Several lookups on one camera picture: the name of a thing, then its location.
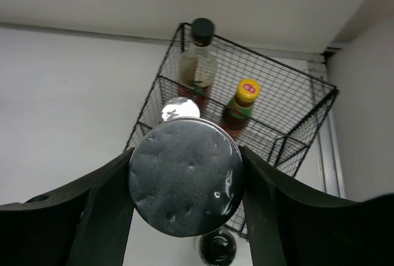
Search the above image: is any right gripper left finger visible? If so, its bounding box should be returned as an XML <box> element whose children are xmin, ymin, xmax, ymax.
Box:
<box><xmin>1</xmin><ymin>150</ymin><xmax>134</xmax><ymax>265</ymax></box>

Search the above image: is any silver-lid blue-label shaker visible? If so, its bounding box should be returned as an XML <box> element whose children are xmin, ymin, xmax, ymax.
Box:
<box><xmin>161</xmin><ymin>97</ymin><xmax>200</xmax><ymax>122</ymax></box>
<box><xmin>128</xmin><ymin>117</ymin><xmax>245</xmax><ymax>238</ymax></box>

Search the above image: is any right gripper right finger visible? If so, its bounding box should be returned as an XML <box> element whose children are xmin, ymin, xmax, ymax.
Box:
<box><xmin>241</xmin><ymin>147</ymin><xmax>393</xmax><ymax>265</ymax></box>

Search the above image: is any yellow-cap brown sauce bottle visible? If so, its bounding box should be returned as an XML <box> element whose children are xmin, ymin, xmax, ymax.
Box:
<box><xmin>220</xmin><ymin>78</ymin><xmax>260</xmax><ymax>140</ymax></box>

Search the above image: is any black wire basket rack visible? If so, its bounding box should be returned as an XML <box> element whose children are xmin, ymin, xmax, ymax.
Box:
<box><xmin>127</xmin><ymin>18</ymin><xmax>338</xmax><ymax>237</ymax></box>

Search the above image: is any tall clear black-cap bottle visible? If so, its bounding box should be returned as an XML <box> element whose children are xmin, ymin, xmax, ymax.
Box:
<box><xmin>178</xmin><ymin>17</ymin><xmax>217</xmax><ymax>111</ymax></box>

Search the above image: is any black-cap spice jar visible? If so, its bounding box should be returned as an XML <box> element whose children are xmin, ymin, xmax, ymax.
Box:
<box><xmin>198</xmin><ymin>228</ymin><xmax>237</xmax><ymax>266</ymax></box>

